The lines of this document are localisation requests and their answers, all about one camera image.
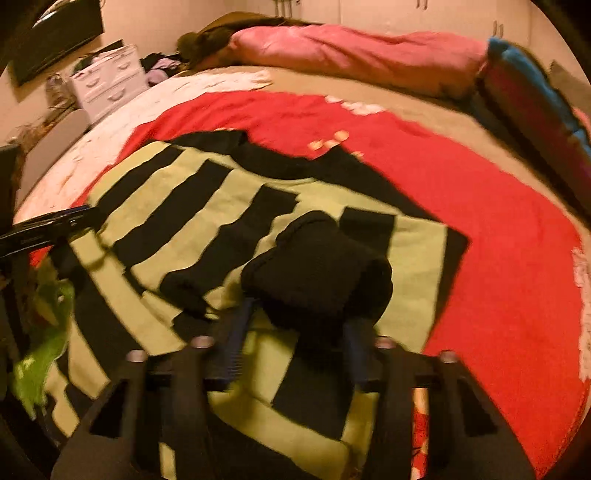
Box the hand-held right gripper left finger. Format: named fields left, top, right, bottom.
left=50, top=295, right=257, bottom=480

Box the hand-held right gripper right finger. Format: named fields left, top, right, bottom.
left=343, top=318, right=539, bottom=480

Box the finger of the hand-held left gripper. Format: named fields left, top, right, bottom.
left=0, top=206, right=101, bottom=259

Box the green black striped sweater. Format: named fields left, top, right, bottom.
left=44, top=129, right=472, bottom=480

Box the person's left forearm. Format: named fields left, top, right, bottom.
left=9, top=265, right=77, bottom=418

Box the dark clothes pile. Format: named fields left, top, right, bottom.
left=141, top=53, right=182, bottom=86

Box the dried plant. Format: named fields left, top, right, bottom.
left=18, top=69, right=81, bottom=148

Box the white drawer unit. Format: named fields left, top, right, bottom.
left=69, top=44, right=151, bottom=123

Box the red floral blanket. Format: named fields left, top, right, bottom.
left=14, top=69, right=591, bottom=480

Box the brown plush cloth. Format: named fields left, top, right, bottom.
left=175, top=11, right=296, bottom=72

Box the beige bed sheet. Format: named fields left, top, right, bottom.
left=175, top=62, right=591, bottom=217

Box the pink pillow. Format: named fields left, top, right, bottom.
left=228, top=23, right=490, bottom=100

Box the colourful striped pillow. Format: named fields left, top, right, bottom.
left=475, top=37, right=591, bottom=195

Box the cream wardrobe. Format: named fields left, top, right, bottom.
left=256, top=0, right=532, bottom=40

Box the black wall television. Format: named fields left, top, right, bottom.
left=9, top=0, right=105, bottom=86

